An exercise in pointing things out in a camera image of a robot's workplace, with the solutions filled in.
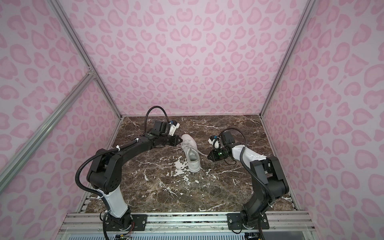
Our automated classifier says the white sneaker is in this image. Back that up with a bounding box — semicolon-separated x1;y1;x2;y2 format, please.
181;134;201;173

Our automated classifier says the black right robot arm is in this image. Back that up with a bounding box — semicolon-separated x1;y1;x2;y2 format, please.
208;128;289;230

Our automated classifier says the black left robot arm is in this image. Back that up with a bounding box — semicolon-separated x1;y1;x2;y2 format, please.
87;120;183;229

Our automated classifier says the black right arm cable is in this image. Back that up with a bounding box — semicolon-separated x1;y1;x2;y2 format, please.
218;127;248;148

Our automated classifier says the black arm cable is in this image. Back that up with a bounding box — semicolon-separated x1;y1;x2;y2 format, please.
143;105;171;136
218;127;248;148

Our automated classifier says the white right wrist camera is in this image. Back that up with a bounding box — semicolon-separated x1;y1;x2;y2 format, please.
209;135;221;150

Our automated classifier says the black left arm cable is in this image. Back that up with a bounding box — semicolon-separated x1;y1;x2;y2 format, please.
143;105;171;136

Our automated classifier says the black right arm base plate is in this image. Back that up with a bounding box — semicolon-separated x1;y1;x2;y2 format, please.
226;212;270;231

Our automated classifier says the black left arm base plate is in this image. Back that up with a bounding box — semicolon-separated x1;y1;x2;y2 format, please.
103;214;148;232

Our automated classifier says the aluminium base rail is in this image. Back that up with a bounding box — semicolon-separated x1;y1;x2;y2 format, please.
56;211;319;240

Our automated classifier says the left corner frame post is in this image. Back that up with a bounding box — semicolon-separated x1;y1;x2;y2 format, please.
47;0;124;120

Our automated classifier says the corner frame post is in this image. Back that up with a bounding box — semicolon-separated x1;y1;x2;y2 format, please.
47;0;124;120
259;0;319;119

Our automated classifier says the aluminium diagonal frame strut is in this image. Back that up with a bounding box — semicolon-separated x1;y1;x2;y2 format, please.
1;71;95;193

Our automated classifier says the right corner frame post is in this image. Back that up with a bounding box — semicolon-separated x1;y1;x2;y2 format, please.
259;0;319;119

